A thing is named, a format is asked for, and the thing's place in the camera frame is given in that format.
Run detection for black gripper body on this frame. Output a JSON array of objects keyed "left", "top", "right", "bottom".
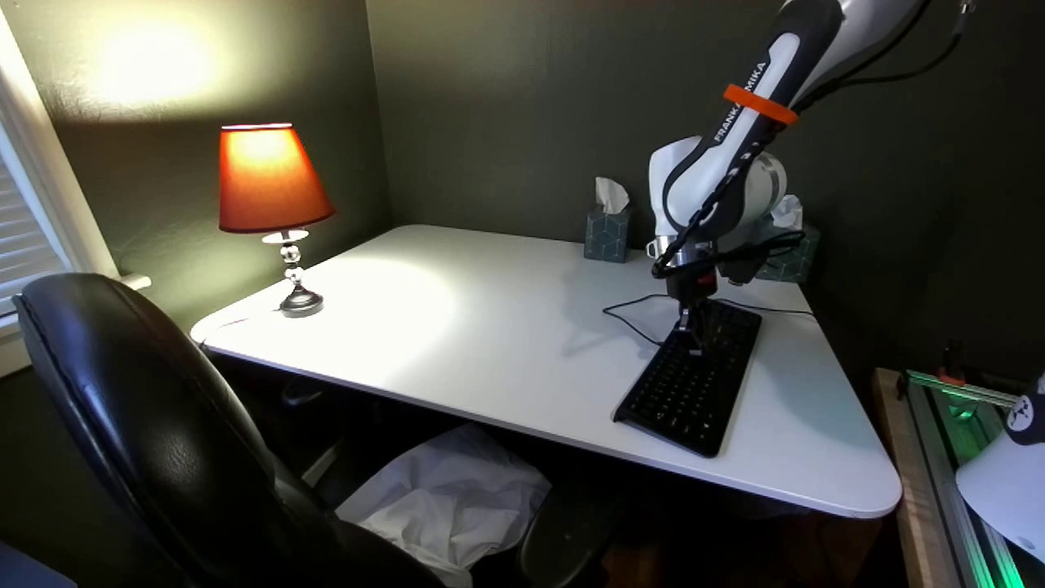
[{"left": 653, "top": 246, "right": 726, "bottom": 309}]

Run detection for black computer keyboard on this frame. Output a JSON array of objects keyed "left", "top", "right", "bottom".
[{"left": 611, "top": 299, "right": 768, "bottom": 462}]

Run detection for grey tissue box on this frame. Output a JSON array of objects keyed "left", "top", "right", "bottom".
[{"left": 581, "top": 205, "right": 634, "bottom": 266}]

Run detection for white tissue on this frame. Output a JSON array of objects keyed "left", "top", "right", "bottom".
[{"left": 590, "top": 175, "right": 634, "bottom": 220}]

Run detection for white plastic bag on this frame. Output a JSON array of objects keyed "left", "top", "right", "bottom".
[{"left": 333, "top": 421, "right": 554, "bottom": 588}]

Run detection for black cap with logo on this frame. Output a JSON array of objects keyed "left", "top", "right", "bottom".
[{"left": 998, "top": 373, "right": 1045, "bottom": 449}]

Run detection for white rounded object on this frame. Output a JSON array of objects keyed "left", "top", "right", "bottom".
[{"left": 953, "top": 424, "right": 1045, "bottom": 567}]

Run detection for orange shade table lamp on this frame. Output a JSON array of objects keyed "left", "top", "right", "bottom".
[{"left": 211, "top": 117, "right": 340, "bottom": 325}]

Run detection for black office chair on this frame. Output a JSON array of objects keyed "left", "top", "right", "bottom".
[{"left": 9, "top": 273, "right": 445, "bottom": 588}]

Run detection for white window blinds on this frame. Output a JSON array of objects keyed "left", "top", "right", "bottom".
[{"left": 0, "top": 116, "right": 82, "bottom": 337}]

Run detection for thin black keyboard cable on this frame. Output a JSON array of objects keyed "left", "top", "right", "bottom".
[{"left": 598, "top": 287, "right": 815, "bottom": 350}]

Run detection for orange strap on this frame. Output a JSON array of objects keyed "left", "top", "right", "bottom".
[{"left": 720, "top": 81, "right": 803, "bottom": 130}]

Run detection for wooden frame with green light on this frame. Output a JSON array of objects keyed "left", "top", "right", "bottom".
[{"left": 869, "top": 363, "right": 1045, "bottom": 588}]

